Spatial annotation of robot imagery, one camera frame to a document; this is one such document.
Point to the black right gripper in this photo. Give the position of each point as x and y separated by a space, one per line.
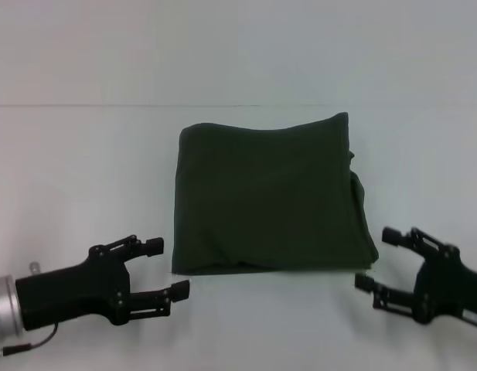
450 290

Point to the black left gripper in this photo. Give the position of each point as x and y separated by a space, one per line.
75 290

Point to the dark green t-shirt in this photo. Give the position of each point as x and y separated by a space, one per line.
269 193

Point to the left wrist silver connector stud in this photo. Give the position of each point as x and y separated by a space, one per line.
35 268

